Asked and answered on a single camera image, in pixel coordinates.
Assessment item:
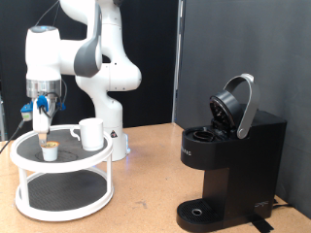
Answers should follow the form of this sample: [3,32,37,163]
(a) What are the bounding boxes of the long black hanging cable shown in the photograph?
[0,0,62,153]

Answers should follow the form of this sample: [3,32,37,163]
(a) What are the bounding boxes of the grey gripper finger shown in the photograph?
[38,130,49,148]

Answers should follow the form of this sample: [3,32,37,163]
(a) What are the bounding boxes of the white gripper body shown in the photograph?
[31,96,53,135]

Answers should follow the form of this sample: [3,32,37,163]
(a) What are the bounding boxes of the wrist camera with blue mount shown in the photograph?
[19,102,34,122]

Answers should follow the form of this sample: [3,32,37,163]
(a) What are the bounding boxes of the vertical metal pole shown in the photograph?
[171,0,186,124]

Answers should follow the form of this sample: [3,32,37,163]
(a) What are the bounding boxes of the grey metal frame post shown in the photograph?
[0,79,7,142]

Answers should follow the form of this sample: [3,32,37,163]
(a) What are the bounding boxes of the black machine power cord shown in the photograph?
[271,197,294,210]

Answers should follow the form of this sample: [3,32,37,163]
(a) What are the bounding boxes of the white mug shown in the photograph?
[70,117,105,152]

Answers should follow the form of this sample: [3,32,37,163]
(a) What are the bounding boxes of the k-cup pod yellow lid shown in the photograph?
[40,141,61,162]

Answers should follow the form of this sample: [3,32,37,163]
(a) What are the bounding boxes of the black wrist cable blue clips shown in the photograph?
[35,79,68,119]

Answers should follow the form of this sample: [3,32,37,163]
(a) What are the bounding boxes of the black Keurig coffee machine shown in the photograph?
[176,73,288,233]

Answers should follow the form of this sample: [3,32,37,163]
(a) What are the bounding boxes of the white two-tier turntable shelf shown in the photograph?
[9,123,115,222]

